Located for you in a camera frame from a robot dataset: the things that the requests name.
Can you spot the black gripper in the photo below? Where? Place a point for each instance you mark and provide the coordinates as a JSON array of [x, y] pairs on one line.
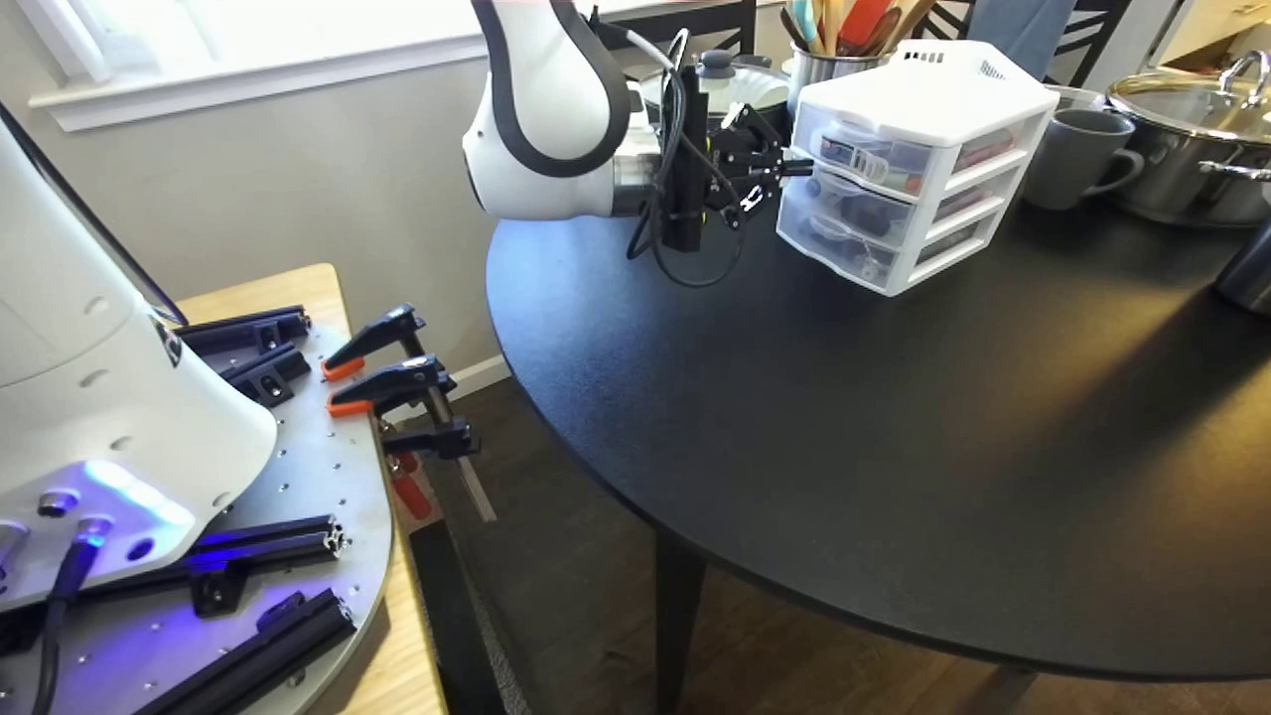
[[743, 149]]

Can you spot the clear drawer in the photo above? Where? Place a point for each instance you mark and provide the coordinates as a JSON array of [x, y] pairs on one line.
[[843, 247], [848, 203], [873, 153]]

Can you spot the clear bottom drawer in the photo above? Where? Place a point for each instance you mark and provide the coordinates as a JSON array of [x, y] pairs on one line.
[[843, 247]]

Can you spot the clear top drawer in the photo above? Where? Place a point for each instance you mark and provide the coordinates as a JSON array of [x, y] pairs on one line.
[[873, 153]]

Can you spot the white plastic drawer unit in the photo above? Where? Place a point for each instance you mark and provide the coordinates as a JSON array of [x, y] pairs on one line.
[[969, 96]]

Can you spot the metal utensil holder cup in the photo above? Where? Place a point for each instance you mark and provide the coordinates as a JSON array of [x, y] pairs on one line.
[[815, 71]]

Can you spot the grey frying pan with lid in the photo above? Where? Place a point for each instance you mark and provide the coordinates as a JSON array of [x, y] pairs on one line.
[[742, 81]]

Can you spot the black wooden chair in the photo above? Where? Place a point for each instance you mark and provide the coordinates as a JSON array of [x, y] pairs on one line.
[[728, 21]]

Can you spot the grey mug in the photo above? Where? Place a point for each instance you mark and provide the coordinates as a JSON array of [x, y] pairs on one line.
[[1084, 156]]

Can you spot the round black table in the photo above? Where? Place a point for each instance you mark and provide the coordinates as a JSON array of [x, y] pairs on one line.
[[1056, 456]]

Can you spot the black orange bar clamp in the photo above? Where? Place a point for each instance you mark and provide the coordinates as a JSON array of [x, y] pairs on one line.
[[399, 326]]

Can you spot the light wooden side table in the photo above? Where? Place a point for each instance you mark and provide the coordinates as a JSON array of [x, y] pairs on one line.
[[333, 465]]

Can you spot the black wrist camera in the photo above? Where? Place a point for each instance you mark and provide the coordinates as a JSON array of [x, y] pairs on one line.
[[681, 203]]

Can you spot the grey round robot base plate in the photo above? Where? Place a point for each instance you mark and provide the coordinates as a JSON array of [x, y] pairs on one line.
[[126, 602]]

